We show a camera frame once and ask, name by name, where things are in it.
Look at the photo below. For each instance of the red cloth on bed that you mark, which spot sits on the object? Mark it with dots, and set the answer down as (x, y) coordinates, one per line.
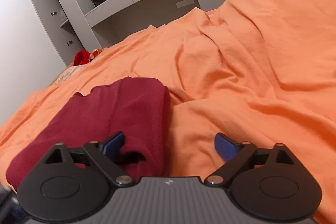
(82, 57)

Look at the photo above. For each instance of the orange patterned cloth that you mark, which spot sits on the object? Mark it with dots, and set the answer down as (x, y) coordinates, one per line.
(95, 54)

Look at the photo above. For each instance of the orange duvet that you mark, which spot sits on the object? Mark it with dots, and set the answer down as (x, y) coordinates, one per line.
(257, 70)

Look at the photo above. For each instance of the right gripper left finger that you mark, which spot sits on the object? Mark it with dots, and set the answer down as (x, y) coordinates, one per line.
(101, 154)

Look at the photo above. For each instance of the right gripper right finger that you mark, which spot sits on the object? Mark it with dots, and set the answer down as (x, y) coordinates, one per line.
(237, 157)

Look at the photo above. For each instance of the dark red sweater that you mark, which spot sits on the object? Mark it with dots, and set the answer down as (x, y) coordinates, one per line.
(138, 107)

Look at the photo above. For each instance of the white wall socket plate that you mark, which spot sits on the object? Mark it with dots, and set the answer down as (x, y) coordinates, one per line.
(184, 3)

